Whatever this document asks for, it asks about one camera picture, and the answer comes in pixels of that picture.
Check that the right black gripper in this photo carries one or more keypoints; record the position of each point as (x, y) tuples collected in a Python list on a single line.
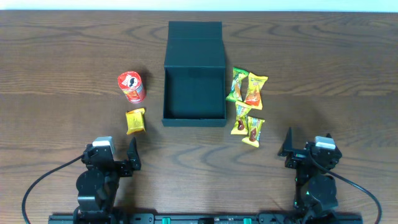
[(296, 157)]

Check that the yellow chocolate snack packet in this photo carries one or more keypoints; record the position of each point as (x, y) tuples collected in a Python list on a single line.
[(241, 124)]

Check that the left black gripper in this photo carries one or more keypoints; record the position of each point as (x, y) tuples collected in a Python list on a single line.
[(134, 157)]

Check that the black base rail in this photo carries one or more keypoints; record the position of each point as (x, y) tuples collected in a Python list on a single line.
[(261, 218)]

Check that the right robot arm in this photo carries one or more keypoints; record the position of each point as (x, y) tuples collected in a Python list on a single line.
[(315, 191)]

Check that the yellow orange snack packet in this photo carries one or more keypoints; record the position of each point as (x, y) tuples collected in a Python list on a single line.
[(253, 94)]

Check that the red chips can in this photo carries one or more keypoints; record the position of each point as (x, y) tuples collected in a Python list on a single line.
[(132, 86)]

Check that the yellow brown snack packet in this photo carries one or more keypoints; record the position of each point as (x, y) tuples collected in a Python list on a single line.
[(254, 131)]

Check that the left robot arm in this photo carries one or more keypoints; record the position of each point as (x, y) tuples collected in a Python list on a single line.
[(97, 187)]

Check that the dark green box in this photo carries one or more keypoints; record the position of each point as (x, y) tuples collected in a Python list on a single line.
[(195, 65)]

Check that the green yellow snack packet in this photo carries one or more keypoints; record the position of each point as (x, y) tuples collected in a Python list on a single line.
[(235, 93)]

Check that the small yellow snack packet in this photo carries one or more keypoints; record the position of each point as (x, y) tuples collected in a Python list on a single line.
[(135, 120)]

